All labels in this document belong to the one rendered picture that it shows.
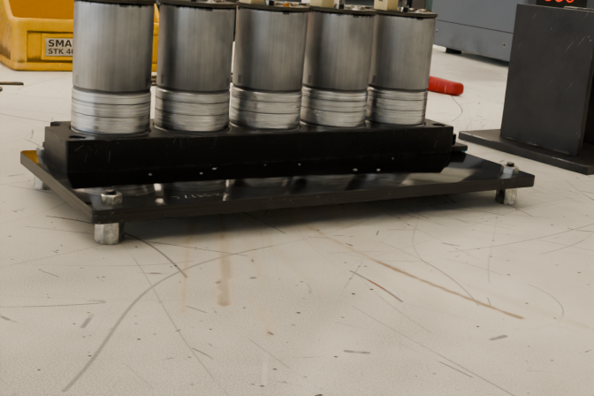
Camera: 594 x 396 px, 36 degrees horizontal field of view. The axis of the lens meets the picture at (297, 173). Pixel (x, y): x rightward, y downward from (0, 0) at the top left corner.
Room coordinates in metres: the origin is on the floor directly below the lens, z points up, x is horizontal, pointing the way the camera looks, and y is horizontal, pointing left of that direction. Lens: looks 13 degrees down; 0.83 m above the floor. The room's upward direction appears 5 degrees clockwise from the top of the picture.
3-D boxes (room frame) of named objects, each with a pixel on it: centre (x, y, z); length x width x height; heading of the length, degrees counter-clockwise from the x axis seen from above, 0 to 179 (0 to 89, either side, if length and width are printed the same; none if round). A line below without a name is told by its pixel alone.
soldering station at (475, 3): (0.87, -0.20, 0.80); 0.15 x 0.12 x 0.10; 23
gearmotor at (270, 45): (0.31, 0.01, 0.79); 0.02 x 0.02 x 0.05
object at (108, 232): (0.30, 0.00, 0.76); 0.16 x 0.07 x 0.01; 123
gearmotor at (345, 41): (0.33, -0.01, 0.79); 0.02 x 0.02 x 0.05
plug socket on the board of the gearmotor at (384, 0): (0.34, -0.03, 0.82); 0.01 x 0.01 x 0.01; 33
